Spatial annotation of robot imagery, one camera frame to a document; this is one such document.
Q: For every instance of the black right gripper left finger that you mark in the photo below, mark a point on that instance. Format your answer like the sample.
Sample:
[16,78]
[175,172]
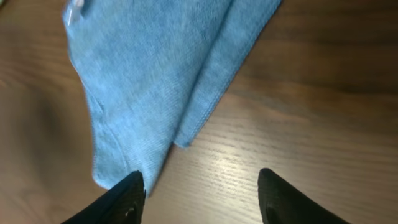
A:
[122,204]

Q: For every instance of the blue microfiber cloth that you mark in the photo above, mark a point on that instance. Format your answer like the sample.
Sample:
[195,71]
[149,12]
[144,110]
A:
[153,72]

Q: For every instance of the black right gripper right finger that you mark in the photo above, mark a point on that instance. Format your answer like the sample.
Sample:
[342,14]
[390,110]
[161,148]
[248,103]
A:
[281,203]

